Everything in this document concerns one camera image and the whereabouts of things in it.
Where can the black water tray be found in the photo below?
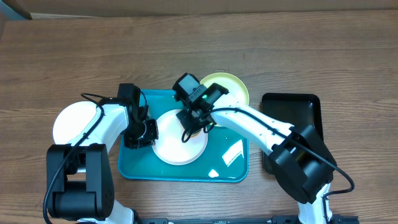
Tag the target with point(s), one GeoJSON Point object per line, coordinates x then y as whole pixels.
{"type": "Point", "coordinates": [294, 108]}

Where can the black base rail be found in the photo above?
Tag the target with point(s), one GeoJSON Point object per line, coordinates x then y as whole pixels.
{"type": "Point", "coordinates": [278, 219]}

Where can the teal plastic tray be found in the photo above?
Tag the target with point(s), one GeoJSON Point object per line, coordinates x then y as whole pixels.
{"type": "Point", "coordinates": [225, 158]}

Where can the white plate front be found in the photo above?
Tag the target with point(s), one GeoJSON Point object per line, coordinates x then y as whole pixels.
{"type": "Point", "coordinates": [169, 146]}

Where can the green rimmed plate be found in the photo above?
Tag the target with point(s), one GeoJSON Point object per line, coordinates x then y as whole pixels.
{"type": "Point", "coordinates": [234, 85]}

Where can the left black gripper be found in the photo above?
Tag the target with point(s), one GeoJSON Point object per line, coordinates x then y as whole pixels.
{"type": "Point", "coordinates": [153, 134]}

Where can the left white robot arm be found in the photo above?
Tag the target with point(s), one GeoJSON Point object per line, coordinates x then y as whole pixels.
{"type": "Point", "coordinates": [80, 184]}

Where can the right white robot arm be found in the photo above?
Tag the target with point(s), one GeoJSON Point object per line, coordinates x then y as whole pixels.
{"type": "Point", "coordinates": [300, 160]}

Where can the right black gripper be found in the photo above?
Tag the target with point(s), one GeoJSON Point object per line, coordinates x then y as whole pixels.
{"type": "Point", "coordinates": [194, 126]}

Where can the white plate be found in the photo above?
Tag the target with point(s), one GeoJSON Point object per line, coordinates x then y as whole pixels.
{"type": "Point", "coordinates": [169, 146]}
{"type": "Point", "coordinates": [72, 120]}

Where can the green and yellow sponge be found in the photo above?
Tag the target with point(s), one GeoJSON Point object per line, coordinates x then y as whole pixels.
{"type": "Point", "coordinates": [193, 134]}

